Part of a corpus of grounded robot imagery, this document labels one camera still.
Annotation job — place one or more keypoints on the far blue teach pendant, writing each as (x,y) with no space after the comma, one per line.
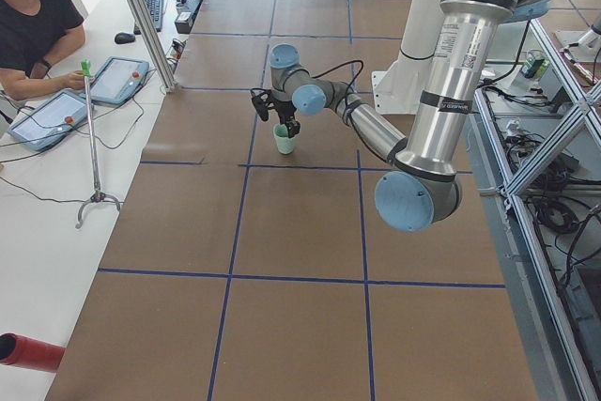
(117,80)

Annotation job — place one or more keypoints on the pale green cup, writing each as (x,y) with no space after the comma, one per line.
(285,144)
(283,130)

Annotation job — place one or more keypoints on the black computer mouse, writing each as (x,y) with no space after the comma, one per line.
(124,38)

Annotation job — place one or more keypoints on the near blue teach pendant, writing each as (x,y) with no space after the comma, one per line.
(51,122)

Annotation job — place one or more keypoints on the blue teach pendant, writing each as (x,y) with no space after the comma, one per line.
(51,122)
(117,80)

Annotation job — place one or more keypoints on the red tube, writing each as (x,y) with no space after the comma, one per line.
(25,352)

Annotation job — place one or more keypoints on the person in black shirt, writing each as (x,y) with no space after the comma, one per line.
(35,36)

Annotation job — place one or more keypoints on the metal stand with green top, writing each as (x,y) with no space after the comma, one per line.
(98,196)

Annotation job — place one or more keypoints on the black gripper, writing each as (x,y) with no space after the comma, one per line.
(284,111)

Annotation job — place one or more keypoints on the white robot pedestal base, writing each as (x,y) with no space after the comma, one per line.
(398,89)

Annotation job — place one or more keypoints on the aluminium frame rail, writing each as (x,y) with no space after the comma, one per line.
(150,37)

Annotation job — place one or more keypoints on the black keyboard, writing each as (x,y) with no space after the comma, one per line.
(155,10)

